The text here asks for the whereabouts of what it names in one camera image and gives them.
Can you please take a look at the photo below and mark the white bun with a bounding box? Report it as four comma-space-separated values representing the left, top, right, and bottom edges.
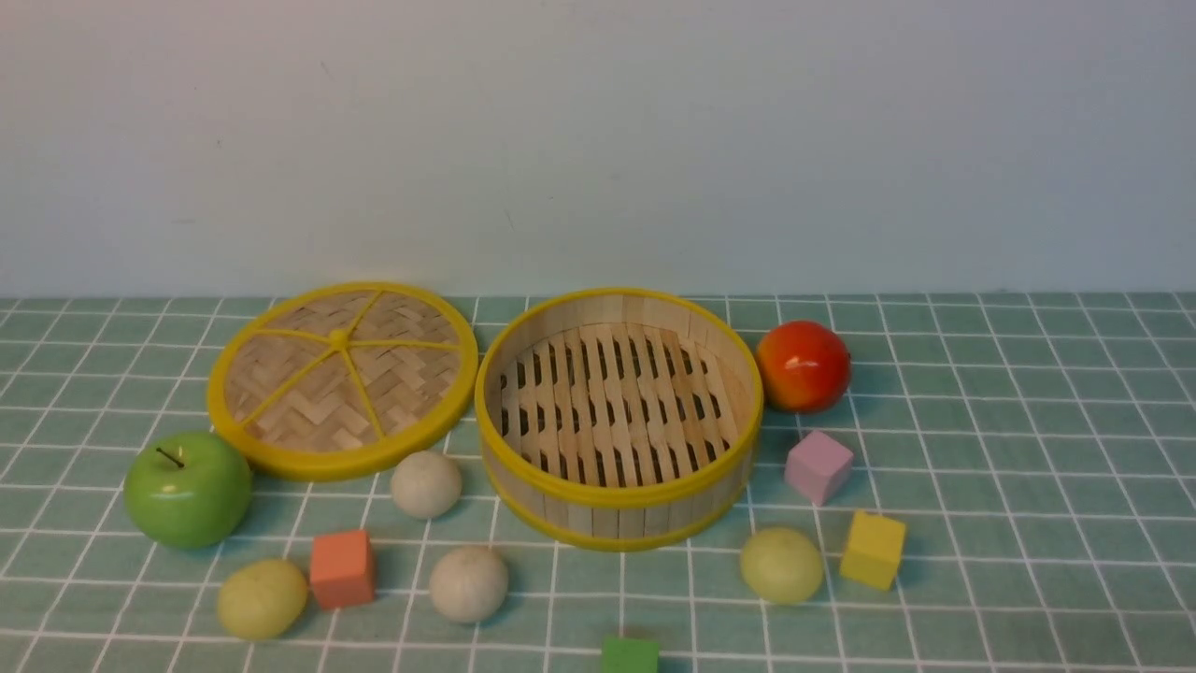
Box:
392, 451, 464, 520
431, 545, 511, 623

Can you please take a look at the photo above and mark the yellow-green bun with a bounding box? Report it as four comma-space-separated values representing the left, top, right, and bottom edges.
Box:
739, 525, 825, 606
216, 558, 309, 640

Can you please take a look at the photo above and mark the bamboo steamer tray yellow rim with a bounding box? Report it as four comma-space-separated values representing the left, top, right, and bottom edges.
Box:
475, 287, 764, 552

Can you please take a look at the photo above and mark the bamboo steamer lid yellow rim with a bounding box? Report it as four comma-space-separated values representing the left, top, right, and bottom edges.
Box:
206, 282, 481, 482

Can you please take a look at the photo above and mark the pink cube block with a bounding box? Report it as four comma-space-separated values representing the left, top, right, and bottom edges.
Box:
783, 432, 854, 507

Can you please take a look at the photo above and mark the green cube block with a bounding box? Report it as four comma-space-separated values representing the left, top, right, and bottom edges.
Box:
602, 637, 661, 673

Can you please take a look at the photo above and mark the orange cube block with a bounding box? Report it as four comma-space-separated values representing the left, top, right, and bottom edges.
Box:
309, 528, 376, 610

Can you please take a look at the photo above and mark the yellow cube block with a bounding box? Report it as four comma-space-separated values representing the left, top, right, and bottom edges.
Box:
838, 508, 908, 592

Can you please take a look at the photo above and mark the green checkered table mat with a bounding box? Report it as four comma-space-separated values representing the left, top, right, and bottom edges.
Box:
1, 293, 1195, 672

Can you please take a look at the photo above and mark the green apple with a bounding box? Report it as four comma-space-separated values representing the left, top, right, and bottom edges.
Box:
122, 432, 254, 550

